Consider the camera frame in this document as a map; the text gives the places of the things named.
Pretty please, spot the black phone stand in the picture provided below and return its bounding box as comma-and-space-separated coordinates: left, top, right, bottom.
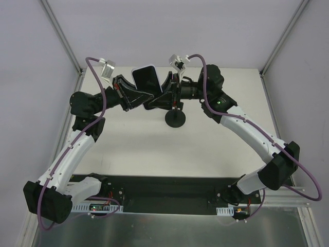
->
165, 109, 186, 128

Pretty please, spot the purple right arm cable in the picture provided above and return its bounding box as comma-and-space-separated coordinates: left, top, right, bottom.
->
189, 53, 323, 227

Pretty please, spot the aluminium frame rail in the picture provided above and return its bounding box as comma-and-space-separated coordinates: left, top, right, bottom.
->
264, 187, 312, 207

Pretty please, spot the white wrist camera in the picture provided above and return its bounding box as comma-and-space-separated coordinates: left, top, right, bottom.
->
169, 54, 190, 81
98, 58, 116, 85

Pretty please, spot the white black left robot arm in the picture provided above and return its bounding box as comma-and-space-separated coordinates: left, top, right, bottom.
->
23, 76, 154, 224

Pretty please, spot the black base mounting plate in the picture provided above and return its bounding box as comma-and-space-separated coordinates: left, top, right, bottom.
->
71, 174, 267, 216

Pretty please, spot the white slotted cable duct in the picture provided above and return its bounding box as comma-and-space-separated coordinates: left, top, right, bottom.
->
71, 203, 123, 214
216, 207, 234, 217

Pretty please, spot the white slotted cable duct left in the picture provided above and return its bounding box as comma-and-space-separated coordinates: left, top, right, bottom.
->
71, 203, 123, 214

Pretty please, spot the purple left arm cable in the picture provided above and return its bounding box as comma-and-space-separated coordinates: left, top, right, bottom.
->
37, 56, 121, 231

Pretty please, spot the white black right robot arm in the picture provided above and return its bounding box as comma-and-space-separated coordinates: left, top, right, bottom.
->
148, 64, 300, 203

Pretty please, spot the white slotted cable duct right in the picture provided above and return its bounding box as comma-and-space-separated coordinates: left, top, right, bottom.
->
216, 207, 234, 217

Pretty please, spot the smartphone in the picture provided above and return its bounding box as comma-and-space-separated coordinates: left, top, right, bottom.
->
131, 65, 162, 98

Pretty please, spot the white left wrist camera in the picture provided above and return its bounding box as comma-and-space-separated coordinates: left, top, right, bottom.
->
98, 58, 116, 85

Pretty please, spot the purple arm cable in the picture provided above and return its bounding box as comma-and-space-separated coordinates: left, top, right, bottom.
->
189, 53, 323, 227
37, 56, 121, 231

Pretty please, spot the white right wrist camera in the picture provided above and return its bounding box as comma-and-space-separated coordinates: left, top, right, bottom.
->
169, 54, 190, 81

